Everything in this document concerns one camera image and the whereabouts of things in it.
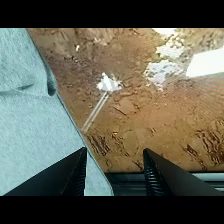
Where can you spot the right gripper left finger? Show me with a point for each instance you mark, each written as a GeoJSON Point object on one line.
{"type": "Point", "coordinates": [63, 176]}

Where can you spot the grey garment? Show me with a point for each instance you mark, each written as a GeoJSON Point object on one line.
{"type": "Point", "coordinates": [30, 126]}

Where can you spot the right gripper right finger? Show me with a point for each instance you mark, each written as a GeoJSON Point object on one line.
{"type": "Point", "coordinates": [173, 180]}

